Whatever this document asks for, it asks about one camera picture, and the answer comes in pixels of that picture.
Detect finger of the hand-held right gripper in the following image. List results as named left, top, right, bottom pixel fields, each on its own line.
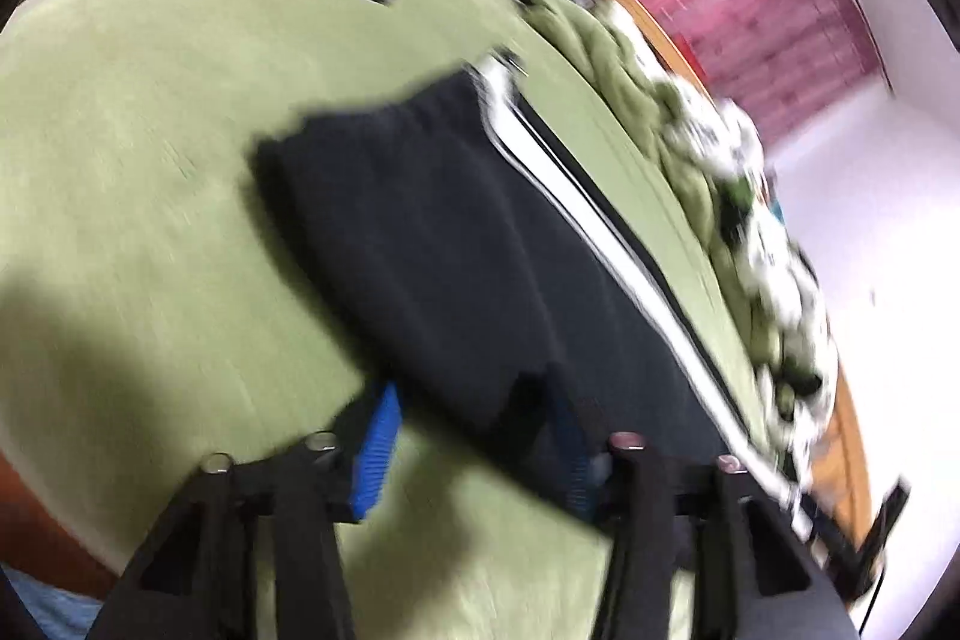
left=862, top=479, right=912, bottom=581

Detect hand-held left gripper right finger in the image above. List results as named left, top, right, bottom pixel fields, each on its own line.
left=551, top=385, right=860, bottom=640

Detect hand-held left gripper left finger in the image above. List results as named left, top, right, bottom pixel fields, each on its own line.
left=86, top=381, right=406, bottom=640

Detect black pants with white stripes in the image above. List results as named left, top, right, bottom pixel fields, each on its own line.
left=251, top=51, right=815, bottom=540

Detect light blue pajama pants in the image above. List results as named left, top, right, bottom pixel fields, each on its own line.
left=0, top=565, right=102, bottom=640

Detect floral white and green quilt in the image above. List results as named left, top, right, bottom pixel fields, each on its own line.
left=529, top=0, right=841, bottom=461

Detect green fleece bed blanket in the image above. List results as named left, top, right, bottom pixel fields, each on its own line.
left=0, top=0, right=781, bottom=640

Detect wooden bed frame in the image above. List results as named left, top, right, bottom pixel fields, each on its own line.
left=45, top=0, right=878, bottom=566

